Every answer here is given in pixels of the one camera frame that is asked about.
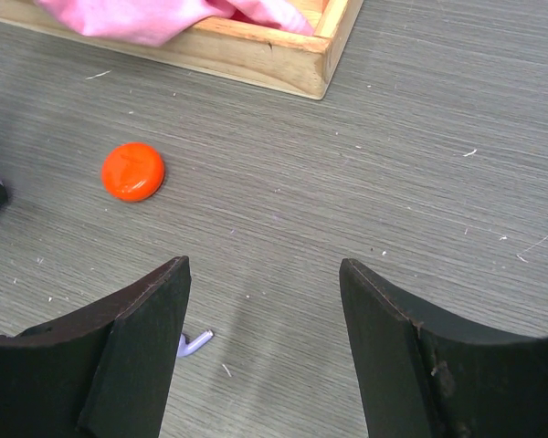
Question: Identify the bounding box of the orange earbud charging case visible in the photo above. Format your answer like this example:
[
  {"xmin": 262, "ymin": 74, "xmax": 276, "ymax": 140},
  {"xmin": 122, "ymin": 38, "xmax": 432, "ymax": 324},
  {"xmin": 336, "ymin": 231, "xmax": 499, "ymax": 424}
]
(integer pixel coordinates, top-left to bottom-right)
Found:
[{"xmin": 100, "ymin": 142, "xmax": 165, "ymax": 203}]

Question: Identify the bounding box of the purple earbud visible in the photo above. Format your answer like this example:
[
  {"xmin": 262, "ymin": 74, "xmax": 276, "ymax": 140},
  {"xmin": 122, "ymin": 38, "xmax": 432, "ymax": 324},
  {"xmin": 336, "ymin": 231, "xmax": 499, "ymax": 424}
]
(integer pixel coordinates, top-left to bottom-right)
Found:
[{"xmin": 176, "ymin": 329, "xmax": 215, "ymax": 359}]

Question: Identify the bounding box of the wooden clothes rack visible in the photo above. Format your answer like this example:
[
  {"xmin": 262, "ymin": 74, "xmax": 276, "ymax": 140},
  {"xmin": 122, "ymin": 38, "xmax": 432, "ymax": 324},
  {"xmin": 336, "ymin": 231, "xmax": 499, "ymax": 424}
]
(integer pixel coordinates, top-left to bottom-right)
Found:
[{"xmin": 0, "ymin": 0, "xmax": 363, "ymax": 100}]

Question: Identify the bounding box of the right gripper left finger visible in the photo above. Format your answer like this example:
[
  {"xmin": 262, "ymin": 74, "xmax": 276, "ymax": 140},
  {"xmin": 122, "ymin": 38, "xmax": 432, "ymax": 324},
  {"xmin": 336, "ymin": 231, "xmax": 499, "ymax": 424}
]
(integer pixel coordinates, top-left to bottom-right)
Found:
[{"xmin": 0, "ymin": 256, "xmax": 191, "ymax": 437}]

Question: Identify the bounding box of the pink t-shirt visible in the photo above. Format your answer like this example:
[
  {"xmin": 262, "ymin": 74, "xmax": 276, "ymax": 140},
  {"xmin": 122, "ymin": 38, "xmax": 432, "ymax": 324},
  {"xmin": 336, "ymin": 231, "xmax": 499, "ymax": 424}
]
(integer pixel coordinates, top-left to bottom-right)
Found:
[{"xmin": 37, "ymin": 0, "xmax": 314, "ymax": 47}]

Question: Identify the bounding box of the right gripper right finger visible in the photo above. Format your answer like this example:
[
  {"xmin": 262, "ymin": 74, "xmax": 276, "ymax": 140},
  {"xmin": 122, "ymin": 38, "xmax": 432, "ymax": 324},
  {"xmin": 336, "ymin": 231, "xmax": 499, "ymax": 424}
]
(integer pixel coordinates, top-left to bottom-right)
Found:
[{"xmin": 339, "ymin": 258, "xmax": 548, "ymax": 437}]

